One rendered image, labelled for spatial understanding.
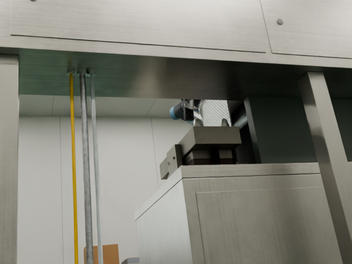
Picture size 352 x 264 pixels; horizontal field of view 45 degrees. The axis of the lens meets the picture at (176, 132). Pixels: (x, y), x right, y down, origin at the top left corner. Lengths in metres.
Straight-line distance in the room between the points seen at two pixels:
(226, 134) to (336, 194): 0.37
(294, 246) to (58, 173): 4.19
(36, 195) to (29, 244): 0.55
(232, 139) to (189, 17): 0.41
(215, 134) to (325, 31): 0.48
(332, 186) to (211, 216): 0.35
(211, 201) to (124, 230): 3.99
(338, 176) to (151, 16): 0.69
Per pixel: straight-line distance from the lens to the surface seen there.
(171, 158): 1.49
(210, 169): 1.31
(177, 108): 2.36
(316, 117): 1.36
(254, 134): 1.43
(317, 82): 1.40
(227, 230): 1.28
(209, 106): 1.73
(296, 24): 1.44
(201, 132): 1.35
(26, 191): 5.23
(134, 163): 5.46
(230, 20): 1.32
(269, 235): 1.34
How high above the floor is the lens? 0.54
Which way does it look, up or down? 21 degrees up
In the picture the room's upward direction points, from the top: 7 degrees counter-clockwise
